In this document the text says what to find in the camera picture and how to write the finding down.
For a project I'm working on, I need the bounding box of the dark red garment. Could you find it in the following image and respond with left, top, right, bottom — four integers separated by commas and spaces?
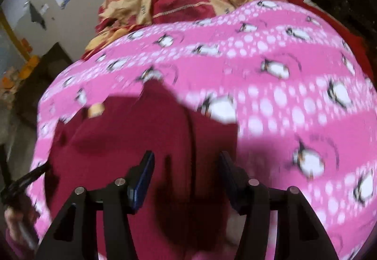
43, 79, 240, 260

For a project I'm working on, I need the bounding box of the left hand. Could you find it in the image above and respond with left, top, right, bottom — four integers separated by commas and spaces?
4, 195, 40, 247

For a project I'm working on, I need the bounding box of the dark wooden table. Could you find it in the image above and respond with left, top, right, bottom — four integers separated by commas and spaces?
13, 42, 73, 128

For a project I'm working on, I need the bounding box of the pink penguin bed sheet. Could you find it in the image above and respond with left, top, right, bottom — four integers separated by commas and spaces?
29, 0, 376, 259

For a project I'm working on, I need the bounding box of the orange basket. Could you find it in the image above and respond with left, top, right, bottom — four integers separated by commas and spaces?
18, 55, 40, 80

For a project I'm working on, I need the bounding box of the red yellow floral blanket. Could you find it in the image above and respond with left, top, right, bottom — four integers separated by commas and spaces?
81, 0, 248, 61

